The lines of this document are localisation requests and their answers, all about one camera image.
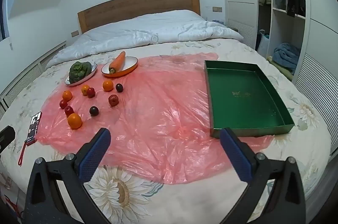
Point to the wall switch plate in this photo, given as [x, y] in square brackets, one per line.
[217, 9]

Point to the white duvet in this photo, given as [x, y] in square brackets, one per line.
[148, 31]

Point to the white bag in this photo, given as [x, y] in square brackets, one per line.
[263, 43]

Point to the window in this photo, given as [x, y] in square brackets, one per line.
[3, 12]

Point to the pink plastic sheet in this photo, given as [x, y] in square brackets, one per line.
[158, 121]

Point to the white slatted radiator cover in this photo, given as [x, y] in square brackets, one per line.
[26, 73]

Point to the yellow-green folded cloth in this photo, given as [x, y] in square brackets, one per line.
[280, 68]

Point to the dark plum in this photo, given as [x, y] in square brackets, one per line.
[94, 110]
[119, 87]

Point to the bok choy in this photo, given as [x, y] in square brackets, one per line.
[79, 71]

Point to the green tray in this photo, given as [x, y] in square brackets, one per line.
[245, 107]

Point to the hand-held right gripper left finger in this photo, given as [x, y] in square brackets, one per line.
[97, 155]

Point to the orange and white plate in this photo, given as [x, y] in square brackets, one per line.
[129, 64]

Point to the orange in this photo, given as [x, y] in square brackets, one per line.
[108, 85]
[84, 89]
[74, 121]
[66, 95]

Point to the smartphone in red case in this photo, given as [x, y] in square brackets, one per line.
[33, 128]

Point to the white plate with dark rim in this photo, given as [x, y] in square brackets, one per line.
[87, 76]

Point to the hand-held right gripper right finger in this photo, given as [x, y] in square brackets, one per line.
[236, 155]

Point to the carrot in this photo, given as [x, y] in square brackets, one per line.
[118, 62]

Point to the red apple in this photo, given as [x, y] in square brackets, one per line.
[63, 104]
[91, 92]
[69, 110]
[113, 100]

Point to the wooden headboard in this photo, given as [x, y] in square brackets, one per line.
[137, 6]

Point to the wall socket plate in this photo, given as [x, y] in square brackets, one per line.
[75, 33]

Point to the blue folded towel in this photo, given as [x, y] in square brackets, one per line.
[286, 56]

